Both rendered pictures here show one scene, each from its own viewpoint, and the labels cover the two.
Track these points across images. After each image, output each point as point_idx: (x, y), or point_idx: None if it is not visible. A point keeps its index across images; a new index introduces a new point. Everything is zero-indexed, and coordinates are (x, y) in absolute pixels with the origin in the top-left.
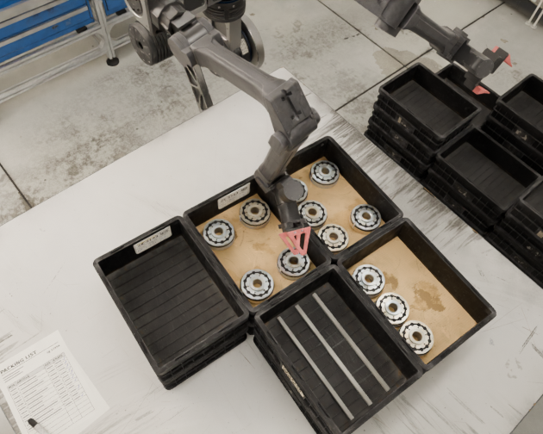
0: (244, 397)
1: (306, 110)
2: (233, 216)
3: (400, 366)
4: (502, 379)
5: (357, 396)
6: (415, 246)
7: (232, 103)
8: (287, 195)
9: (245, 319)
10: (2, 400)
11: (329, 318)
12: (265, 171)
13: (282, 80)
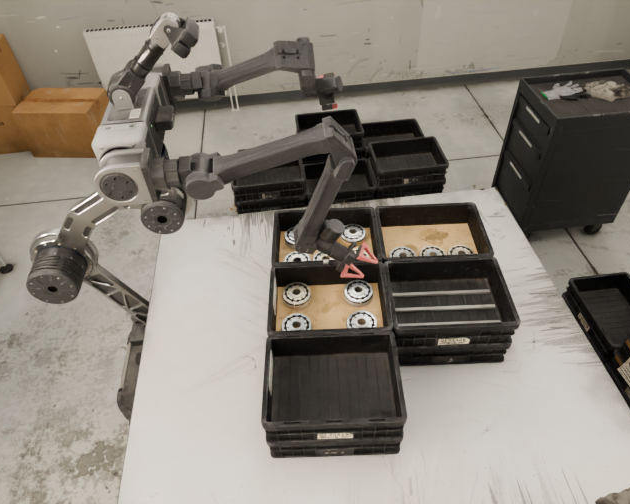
0: (435, 398)
1: (345, 132)
2: (286, 312)
3: (477, 274)
4: (502, 243)
5: (484, 311)
6: (395, 220)
7: (164, 271)
8: (337, 231)
9: (394, 336)
10: None
11: (416, 295)
12: (310, 231)
13: (319, 124)
